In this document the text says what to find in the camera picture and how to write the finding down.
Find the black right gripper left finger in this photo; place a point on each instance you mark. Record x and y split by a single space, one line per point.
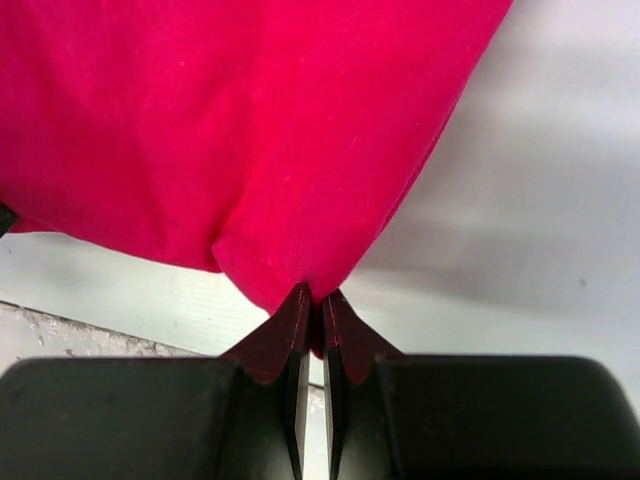
240 415

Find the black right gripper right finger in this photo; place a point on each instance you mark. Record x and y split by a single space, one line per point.
392 415

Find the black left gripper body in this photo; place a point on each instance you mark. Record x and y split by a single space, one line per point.
7 219

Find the crimson red t shirt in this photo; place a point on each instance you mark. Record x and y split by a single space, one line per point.
271 141

